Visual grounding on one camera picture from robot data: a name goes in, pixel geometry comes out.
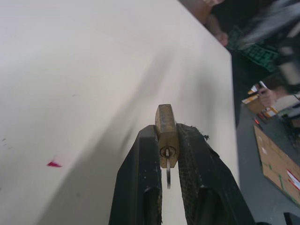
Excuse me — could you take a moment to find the flat brown cardboard sheet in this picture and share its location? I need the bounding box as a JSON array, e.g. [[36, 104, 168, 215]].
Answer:
[[253, 125, 300, 203]]

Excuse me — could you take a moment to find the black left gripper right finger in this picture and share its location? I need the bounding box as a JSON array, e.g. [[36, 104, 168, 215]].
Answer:
[[176, 122, 256, 225]]

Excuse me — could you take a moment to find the brass padlock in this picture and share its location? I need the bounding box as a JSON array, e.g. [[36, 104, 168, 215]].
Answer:
[[154, 104, 180, 169]]

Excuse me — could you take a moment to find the silver key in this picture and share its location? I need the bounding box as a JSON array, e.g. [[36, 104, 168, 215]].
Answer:
[[164, 147, 173, 189]]

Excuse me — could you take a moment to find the person's bare leg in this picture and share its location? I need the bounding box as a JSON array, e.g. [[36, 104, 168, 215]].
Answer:
[[204, 13, 229, 46]]

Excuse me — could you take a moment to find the open cardboard box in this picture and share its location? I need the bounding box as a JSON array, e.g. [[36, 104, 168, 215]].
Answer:
[[241, 81, 300, 119]]

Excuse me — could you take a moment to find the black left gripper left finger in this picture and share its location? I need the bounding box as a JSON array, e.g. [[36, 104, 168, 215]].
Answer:
[[108, 124, 163, 225]]

